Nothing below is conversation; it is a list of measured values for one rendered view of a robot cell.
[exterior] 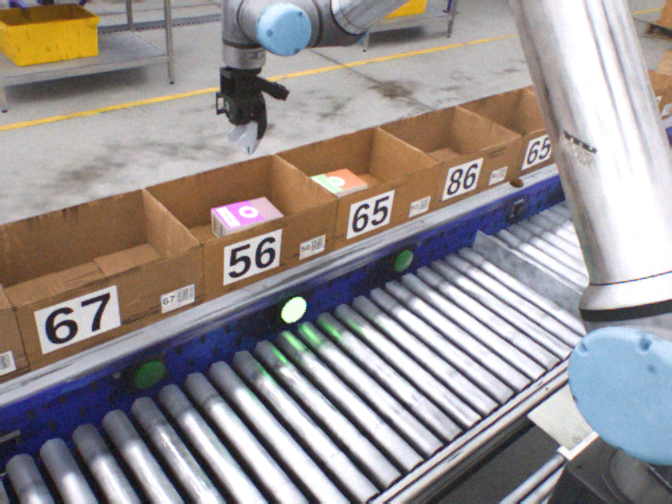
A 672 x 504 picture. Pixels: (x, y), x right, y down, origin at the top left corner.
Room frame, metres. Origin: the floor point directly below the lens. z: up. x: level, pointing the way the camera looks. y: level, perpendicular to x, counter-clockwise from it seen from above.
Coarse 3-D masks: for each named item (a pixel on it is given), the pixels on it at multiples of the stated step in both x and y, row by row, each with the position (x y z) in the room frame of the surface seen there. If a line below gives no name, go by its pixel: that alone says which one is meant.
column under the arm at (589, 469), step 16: (592, 448) 0.64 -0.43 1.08; (608, 448) 0.64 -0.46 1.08; (576, 464) 0.61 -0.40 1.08; (592, 464) 0.61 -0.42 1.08; (608, 464) 0.61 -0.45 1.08; (560, 480) 0.60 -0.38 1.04; (576, 480) 0.59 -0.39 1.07; (592, 480) 0.58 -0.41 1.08; (608, 480) 0.58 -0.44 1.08; (560, 496) 0.59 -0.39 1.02; (576, 496) 0.58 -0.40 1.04; (592, 496) 0.56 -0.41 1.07; (608, 496) 0.56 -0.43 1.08; (624, 496) 0.56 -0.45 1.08
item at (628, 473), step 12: (624, 456) 0.59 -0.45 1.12; (612, 468) 0.60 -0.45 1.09; (624, 468) 0.58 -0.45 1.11; (636, 468) 0.57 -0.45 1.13; (648, 468) 0.51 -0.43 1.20; (660, 468) 0.51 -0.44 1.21; (624, 480) 0.57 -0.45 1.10; (636, 480) 0.56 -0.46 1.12; (648, 480) 0.55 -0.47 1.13; (660, 480) 0.50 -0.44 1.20; (624, 492) 0.56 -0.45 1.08; (636, 492) 0.56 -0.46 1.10; (648, 492) 0.55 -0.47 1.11; (660, 492) 0.54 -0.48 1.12
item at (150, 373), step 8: (144, 368) 0.92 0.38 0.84; (152, 368) 0.93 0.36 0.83; (160, 368) 0.94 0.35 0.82; (136, 376) 0.91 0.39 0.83; (144, 376) 0.91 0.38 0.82; (152, 376) 0.93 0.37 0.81; (160, 376) 0.94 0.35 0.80; (136, 384) 0.90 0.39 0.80; (144, 384) 0.91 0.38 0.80; (152, 384) 0.93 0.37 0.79
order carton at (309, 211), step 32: (256, 160) 1.54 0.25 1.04; (160, 192) 1.34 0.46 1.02; (192, 192) 1.40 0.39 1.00; (224, 192) 1.47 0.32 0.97; (256, 192) 1.54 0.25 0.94; (288, 192) 1.52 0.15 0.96; (320, 192) 1.42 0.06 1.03; (192, 224) 1.40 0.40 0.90; (288, 224) 1.26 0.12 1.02; (320, 224) 1.34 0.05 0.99; (288, 256) 1.27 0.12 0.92; (320, 256) 1.34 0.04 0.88; (224, 288) 1.14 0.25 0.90
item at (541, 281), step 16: (480, 240) 1.67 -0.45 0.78; (496, 256) 1.62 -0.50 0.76; (512, 256) 1.58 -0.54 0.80; (512, 272) 1.57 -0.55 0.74; (528, 272) 1.53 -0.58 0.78; (544, 272) 1.50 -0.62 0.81; (544, 288) 1.49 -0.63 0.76; (560, 288) 1.45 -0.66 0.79; (560, 304) 1.44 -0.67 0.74; (576, 304) 1.41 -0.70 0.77
